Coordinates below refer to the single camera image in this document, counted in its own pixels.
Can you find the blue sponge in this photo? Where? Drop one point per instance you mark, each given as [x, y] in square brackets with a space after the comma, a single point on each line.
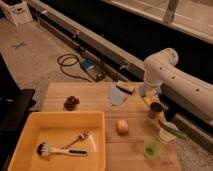
[142, 90]

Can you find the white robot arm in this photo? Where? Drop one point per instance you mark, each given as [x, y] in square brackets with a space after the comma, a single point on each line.
[160, 69]

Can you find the metal cup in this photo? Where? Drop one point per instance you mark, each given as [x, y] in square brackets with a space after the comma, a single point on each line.
[155, 109]

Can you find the green plastic cup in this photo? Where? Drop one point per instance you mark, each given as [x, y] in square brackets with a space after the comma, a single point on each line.
[151, 149]

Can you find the light blue cloth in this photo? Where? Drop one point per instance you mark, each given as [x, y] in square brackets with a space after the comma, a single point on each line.
[116, 96]

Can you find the blue grey power box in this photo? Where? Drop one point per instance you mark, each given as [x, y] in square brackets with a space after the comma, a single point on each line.
[92, 69]

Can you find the brown white brush block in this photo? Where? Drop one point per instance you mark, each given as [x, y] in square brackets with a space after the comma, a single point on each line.
[125, 87]

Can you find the bunch of dark grapes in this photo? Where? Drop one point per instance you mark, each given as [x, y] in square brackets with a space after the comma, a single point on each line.
[71, 103]

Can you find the yellow banana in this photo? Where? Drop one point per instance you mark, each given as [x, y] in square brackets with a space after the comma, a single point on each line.
[149, 100]

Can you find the orange yellow fruit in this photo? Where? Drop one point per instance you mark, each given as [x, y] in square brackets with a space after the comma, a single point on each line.
[122, 127]

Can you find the yellow plastic tray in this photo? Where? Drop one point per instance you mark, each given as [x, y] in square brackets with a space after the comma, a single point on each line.
[59, 129]

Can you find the white bowl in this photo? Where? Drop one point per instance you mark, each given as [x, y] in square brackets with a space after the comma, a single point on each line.
[164, 136]

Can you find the black white dish brush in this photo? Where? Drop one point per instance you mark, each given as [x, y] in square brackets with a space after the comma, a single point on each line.
[45, 150]

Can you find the black chair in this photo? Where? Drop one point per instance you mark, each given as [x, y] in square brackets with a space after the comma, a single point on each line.
[15, 104]

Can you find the white cardboard box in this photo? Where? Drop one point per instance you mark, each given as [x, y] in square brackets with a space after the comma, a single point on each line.
[18, 13]

